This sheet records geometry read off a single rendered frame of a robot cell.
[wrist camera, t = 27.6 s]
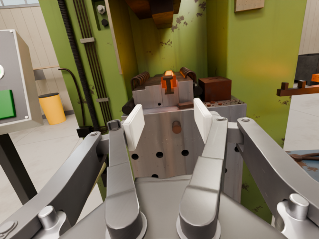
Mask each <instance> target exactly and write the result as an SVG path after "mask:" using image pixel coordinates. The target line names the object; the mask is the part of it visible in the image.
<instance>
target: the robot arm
mask: <svg viewBox="0 0 319 239"><path fill-rule="evenodd" d="M194 116H195V122H196V124H197V127H198V129H199V131H200V134H201V136H202V139H203V141H204V144H205V147H204V150H203V153H202V156H199V157H198V159H197V162H196V165H195V168H194V171H193V174H189V175H177V176H173V177H169V178H156V177H136V178H135V181H134V180H133V176H132V172H131V166H130V162H129V157H128V153H127V148H128V150H129V151H134V150H135V149H136V146H137V144H138V141H139V138H140V136H141V133H142V130H143V128H144V125H145V122H144V116H143V111H142V105H141V104H137V105H136V106H135V108H134V109H133V111H132V112H131V113H130V115H129V116H128V118H127V119H126V120H123V121H120V120H119V119H115V120H111V121H109V122H107V126H108V130H109V134H106V135H101V132H99V131H96V132H91V133H90V134H88V135H87V136H86V137H85V138H84V140H83V141H82V142H81V143H80V144H79V146H78V147H77V148H76V149H75V150H74V152H73V153H72V154H71V155H70V156H69V158H68V159H67V160H66V161H65V162H64V163H63V164H62V165H61V167H60V168H59V169H58V170H57V171H56V173H55V174H54V175H53V176H52V177H51V178H50V180H49V181H48V182H47V183H46V184H45V186H44V187H43V188H42V189H41V190H40V191H39V193H38V194H37V195H36V196H34V197H33V198H32V199H31V200H29V201H28V202H27V203H26V204H24V205H23V206H22V207H21V208H19V209H18V210H17V211H16V212H14V213H13V214H12V215H11V216H9V217H8V218H7V219H6V220H5V221H4V222H2V223H1V224H0V239H319V182H317V181H316V180H314V179H313V178H311V177H310V176H309V175H308V174H307V173H306V172H305V171H304V170H303V169H302V168H301V167H300V166H299V165H298V164H297V163H296V162H295V161H294V160H293V159H292V158H291V157H290V156H289V155H288V154H287V153H286V152H285V151H284V150H283V149H282V148H281V147H280V146H279V145H278V144H277V143H276V142H275V141H274V140H273V139H272V138H271V137H270V136H269V135H268V134H267V133H266V132H265V131H264V130H263V129H262V128H261V127H260V126H259V125H258V124H257V123H256V122H255V121H254V120H253V119H251V118H247V117H244V118H239V119H238V120H237V123H233V122H228V119H227V118H224V117H221V116H220V115H219V114H218V113H217V112H215V111H208V110H207V108H206V107H205V105H204V104H203V103H202V101H201V100H200V99H199V98H194ZM227 143H236V146H237V148H238V150H239V152H240V154H241V156H242V158H243V160H244V161H245V163H246V165H247V167H248V169H249V171H250V173H251V175H252V177H253V179H254V181H255V182H256V184H257V186H258V188H259V190H260V192H261V194H262V196H263V198H264V200H265V202H266V204H267V205H268V207H269V209H270V211H271V213H272V214H273V216H274V218H275V221H274V225H275V227H273V226H272V225H270V224H269V223H267V222H266V221H264V220H263V219H262V218H260V217H259V216H257V215H256V214H254V213H253V212H251V211H250V210H249V209H247V208H245V207H244V206H243V205H241V204H240V203H239V202H237V201H236V200H234V199H233V198H231V197H230V196H228V195H227V194H226V193H224V181H225V165H226V154H227ZM126 146H127V148H126ZM107 154H109V167H107V192H106V198H105V201H104V202H103V203H101V204H100V205H99V206H97V207H96V208H95V209H94V210H93V211H91V212H90V213H89V214H88V215H86V216H85V217H84V218H82V219H81V220H80V221H79V222H78V223H77V224H76V222H77V220H78V218H79V216H80V214H81V212H82V210H83V207H84V205H85V203H86V201H87V199H88V196H89V194H90V192H91V190H92V188H93V185H94V183H95V181H96V179H97V177H98V175H99V173H100V170H101V168H102V166H103V164H104V162H105V159H106V157H107Z"/></svg>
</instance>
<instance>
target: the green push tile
mask: <svg viewBox="0 0 319 239"><path fill-rule="evenodd" d="M13 117H16V112H15V106H14V100H13V94H12V90H3V91H0V120H3V119H8V118H13Z"/></svg>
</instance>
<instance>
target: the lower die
mask: <svg viewBox="0 0 319 239"><path fill-rule="evenodd" d="M172 72H173V75H175V76H176V84H177V86H176V87H174V94H166V95H165V88H162V84H161V77H163V76H164V75H165V73H166V72H164V74H156V75H155V76H154V77H150V78H149V79H148V80H147V81H145V83H144V84H142V86H140V85H139V86H138V87H136V88H135V89H134V90H133V91H132V94H133V99H134V104H135V106H136V105H137V104H141V105H142V109H148V108H157V107H166V106H175V105H178V103H183V102H190V101H191V102H192V103H194V94H193V80H192V79H191V78H190V77H188V76H187V78H184V77H183V76H182V74H181V73H180V72H174V71H172ZM158 103H161V105H160V106H159V105H158Z"/></svg>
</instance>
